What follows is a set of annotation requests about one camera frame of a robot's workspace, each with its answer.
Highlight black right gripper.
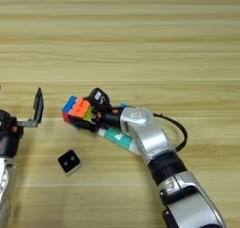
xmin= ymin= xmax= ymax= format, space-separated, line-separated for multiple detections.
xmin=66 ymin=105 xmax=124 ymax=133

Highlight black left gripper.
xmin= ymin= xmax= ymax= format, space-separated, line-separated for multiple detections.
xmin=0 ymin=86 xmax=45 ymax=160

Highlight multicolour puzzle cube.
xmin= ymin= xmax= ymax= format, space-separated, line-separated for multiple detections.
xmin=61 ymin=95 xmax=95 ymax=130

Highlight green white glue stick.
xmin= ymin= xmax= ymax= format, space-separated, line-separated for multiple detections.
xmin=96 ymin=127 xmax=143 ymax=157

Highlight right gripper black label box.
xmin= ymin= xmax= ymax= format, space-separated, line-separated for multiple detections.
xmin=88 ymin=87 xmax=112 ymax=114

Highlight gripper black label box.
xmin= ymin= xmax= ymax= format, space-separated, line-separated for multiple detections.
xmin=88 ymin=87 xmax=112 ymax=114
xmin=0 ymin=109 xmax=14 ymax=129

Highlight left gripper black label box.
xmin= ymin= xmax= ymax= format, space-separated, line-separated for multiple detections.
xmin=0 ymin=109 xmax=14 ymax=129

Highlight small black two-dot cube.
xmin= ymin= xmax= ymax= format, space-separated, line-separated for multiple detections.
xmin=57 ymin=148 xmax=83 ymax=176

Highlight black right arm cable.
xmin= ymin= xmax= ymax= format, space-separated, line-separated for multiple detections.
xmin=152 ymin=112 xmax=188 ymax=153

